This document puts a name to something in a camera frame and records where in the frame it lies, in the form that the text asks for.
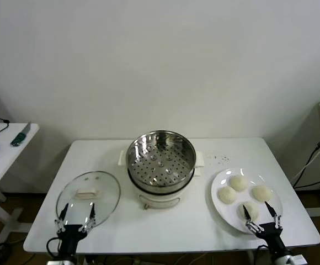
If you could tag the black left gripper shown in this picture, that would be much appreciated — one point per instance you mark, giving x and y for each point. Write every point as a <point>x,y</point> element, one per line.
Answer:
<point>70,234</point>

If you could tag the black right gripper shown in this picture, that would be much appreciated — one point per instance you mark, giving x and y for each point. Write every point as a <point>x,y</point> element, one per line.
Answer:
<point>271,234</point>

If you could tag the white steamed baozi bun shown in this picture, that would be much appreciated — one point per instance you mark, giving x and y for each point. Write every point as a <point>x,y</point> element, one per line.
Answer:
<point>227,194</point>
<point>238,183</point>
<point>262,192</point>
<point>251,211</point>

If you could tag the round glass pot lid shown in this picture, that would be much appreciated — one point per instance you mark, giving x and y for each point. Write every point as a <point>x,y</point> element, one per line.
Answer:
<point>104,193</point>

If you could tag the perforated steel steamer basket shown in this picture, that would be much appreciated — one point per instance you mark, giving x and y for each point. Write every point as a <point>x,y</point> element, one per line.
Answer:
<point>140,147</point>

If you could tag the white round plate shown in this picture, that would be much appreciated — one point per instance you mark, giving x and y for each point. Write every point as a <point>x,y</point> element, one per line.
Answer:
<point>229,215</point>

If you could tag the white electric cooking pot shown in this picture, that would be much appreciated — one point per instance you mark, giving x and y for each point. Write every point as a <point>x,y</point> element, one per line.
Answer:
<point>160,200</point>

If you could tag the white side table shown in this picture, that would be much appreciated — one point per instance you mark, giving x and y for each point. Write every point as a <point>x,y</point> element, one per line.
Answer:
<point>8,160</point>

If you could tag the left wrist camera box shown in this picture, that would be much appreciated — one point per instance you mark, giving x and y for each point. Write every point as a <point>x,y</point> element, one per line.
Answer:
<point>60,262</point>

